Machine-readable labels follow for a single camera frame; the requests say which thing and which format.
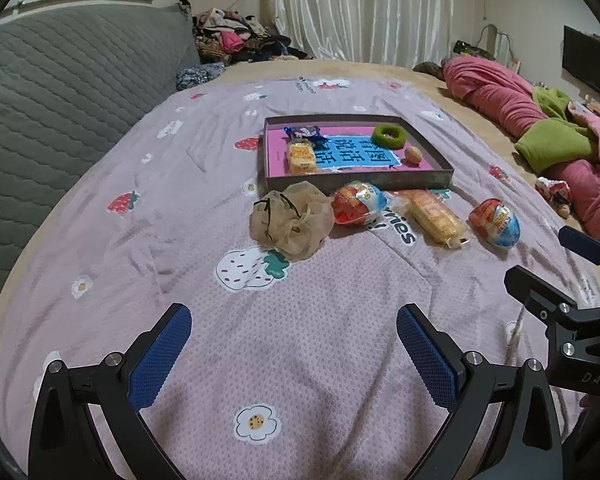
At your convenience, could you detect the black television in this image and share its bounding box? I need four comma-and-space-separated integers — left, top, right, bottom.
562, 25, 600, 106

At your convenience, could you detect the dark bag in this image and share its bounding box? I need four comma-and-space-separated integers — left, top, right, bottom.
452, 40, 496, 58

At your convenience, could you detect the pink box tray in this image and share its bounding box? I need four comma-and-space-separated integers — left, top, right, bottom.
262, 115, 455, 193

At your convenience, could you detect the pink quilt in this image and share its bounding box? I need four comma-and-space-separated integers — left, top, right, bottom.
441, 56, 600, 241

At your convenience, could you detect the green blanket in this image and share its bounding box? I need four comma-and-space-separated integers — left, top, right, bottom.
514, 87, 600, 173

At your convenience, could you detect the blue cookie packet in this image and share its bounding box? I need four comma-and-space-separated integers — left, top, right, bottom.
283, 125, 327, 143

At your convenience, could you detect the red and blue egg toy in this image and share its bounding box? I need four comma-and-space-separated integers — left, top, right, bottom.
330, 182, 388, 227
468, 198, 522, 252

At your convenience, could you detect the grey quilted headboard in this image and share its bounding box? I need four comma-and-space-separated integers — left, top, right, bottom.
0, 2, 201, 336

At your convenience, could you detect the beige mesh scrunchie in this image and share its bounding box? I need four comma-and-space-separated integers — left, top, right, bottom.
250, 181, 336, 262

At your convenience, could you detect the white curtain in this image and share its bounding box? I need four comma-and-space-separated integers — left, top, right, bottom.
265, 0, 453, 68

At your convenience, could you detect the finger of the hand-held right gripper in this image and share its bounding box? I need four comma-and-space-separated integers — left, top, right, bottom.
557, 226, 600, 267
504, 265, 578, 319

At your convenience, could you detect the yellow cake packet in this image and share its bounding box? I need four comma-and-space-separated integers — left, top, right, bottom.
286, 140, 318, 175

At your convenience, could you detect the small red white doll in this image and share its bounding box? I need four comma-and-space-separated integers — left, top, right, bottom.
536, 176, 572, 218

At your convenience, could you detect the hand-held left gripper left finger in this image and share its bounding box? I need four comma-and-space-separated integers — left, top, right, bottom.
27, 303, 192, 480

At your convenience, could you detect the green fuzzy scrunchie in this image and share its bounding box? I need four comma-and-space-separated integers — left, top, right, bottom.
371, 124, 406, 149

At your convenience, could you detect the pink strawberry print blanket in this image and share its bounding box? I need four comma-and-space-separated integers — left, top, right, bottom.
0, 74, 600, 480

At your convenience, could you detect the blue patterned cloth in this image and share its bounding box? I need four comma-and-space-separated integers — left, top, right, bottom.
175, 62, 226, 92

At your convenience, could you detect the clear biscuit packet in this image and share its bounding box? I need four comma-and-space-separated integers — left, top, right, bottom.
397, 189, 471, 250

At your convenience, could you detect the pink and blue booklet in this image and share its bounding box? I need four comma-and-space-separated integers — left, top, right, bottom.
270, 125, 443, 177

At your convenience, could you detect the pile of clothes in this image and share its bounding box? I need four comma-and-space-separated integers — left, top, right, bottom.
192, 7, 308, 67

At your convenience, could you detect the white chair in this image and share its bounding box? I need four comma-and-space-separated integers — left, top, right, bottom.
480, 24, 513, 61

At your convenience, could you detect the grey cloth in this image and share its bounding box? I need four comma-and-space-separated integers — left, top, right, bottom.
414, 61, 448, 80

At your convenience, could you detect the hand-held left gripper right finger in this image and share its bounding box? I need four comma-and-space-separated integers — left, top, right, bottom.
396, 304, 565, 480

